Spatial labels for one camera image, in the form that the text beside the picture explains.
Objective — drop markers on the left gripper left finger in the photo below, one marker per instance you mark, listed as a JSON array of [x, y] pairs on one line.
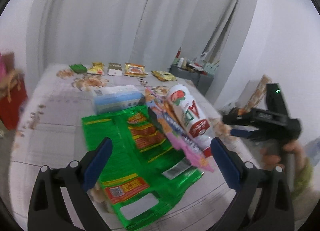
[[47, 209]]

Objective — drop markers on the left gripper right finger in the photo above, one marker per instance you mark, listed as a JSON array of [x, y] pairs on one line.
[[262, 198]]

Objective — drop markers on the white yogurt bottle red cap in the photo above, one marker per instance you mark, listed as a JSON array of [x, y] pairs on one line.
[[191, 117]]

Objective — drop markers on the large green snack bag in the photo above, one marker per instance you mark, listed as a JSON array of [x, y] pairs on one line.
[[145, 177]]

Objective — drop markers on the purple blue snack bag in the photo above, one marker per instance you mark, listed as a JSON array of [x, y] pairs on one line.
[[165, 121]]

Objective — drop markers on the light blue tissue box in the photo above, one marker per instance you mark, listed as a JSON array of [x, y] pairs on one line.
[[116, 98]]

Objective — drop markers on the person right hand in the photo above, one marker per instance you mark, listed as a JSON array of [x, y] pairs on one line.
[[293, 147]]

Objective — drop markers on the patterned tall board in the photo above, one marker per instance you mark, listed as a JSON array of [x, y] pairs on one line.
[[258, 94]]

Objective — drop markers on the floral tablecloth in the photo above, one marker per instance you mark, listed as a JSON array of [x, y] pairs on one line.
[[50, 133]]

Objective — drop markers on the grey cabinet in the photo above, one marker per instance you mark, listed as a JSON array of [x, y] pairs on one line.
[[201, 81]]

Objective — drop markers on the mint green organizer box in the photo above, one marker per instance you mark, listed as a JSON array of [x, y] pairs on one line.
[[211, 68]]

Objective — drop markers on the white small bottle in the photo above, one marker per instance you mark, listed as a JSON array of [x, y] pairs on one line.
[[180, 62]]

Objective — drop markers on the red thermos bottle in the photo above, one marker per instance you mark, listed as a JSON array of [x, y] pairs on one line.
[[177, 57]]

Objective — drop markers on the yellow green snack packet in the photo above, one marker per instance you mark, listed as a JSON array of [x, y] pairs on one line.
[[163, 76]]

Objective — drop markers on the red gift bag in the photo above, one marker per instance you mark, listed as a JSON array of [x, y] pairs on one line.
[[13, 95]]

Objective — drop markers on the small green packet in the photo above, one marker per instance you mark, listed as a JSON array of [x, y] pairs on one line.
[[78, 68]]

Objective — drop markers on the yellow candy wrapper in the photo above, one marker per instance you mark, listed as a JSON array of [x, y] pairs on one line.
[[96, 68]]

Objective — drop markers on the orange noodle packet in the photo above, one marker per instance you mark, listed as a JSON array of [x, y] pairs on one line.
[[135, 70]]

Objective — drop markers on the gold white small box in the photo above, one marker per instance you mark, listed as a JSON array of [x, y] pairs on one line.
[[115, 69]]

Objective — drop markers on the grey curtain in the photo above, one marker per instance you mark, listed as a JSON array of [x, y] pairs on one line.
[[146, 32]]

